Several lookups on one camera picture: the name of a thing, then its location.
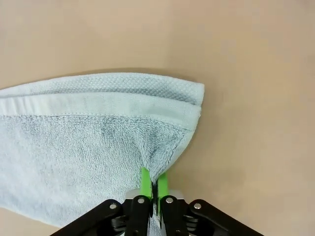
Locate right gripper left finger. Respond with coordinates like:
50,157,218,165
49,167,154,236

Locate light blue terry towel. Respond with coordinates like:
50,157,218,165
0,73,205,229

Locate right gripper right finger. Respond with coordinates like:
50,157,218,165
157,172,265,236

